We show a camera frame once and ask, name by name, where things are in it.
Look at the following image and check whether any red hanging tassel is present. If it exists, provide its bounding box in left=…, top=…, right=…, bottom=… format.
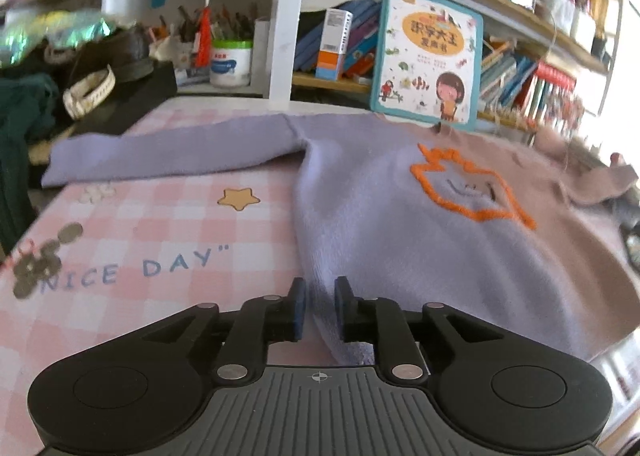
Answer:
left=195, top=0, right=215, bottom=69

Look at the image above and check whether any black box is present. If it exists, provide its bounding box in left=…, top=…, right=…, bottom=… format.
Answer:
left=65, top=60, right=179, bottom=137

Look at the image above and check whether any dark green cloth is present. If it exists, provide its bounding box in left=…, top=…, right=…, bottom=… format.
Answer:
left=0, top=73, right=62, bottom=251

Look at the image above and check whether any shiny foil packet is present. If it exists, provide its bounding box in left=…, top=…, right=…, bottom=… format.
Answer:
left=0, top=10, right=118, bottom=69

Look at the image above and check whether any pink checked tablecloth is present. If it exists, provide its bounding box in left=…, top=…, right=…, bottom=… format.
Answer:
left=0, top=96, right=386, bottom=456

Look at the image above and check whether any white wooden bookshelf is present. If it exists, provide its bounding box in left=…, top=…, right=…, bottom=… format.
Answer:
left=0, top=0, right=626, bottom=147

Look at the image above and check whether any purple sweater with orange embroidery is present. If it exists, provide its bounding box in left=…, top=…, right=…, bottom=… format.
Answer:
left=41, top=113, right=640, bottom=367

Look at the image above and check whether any stack of blue books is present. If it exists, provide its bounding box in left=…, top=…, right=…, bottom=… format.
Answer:
left=292, top=0, right=383, bottom=79

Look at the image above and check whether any orange and white carton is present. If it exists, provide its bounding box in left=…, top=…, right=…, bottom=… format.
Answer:
left=315, top=8, right=354, bottom=81

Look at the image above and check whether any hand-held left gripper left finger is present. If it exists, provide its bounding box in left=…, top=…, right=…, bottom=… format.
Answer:
left=141, top=277, right=307, bottom=385

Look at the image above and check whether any row of colourful books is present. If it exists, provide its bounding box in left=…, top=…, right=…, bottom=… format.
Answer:
left=477, top=38, right=585, bottom=131

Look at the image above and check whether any white braided strap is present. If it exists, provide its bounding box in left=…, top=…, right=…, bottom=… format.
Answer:
left=62, top=64, right=117, bottom=121

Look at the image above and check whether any white tin pen holder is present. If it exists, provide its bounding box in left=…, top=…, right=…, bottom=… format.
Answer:
left=209, top=39, right=253, bottom=88

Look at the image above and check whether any children's picture book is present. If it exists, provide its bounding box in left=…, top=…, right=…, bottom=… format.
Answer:
left=369, top=0, right=485, bottom=133

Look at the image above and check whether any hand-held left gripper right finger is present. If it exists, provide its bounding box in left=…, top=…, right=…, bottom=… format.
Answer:
left=334, top=276, right=505, bottom=382

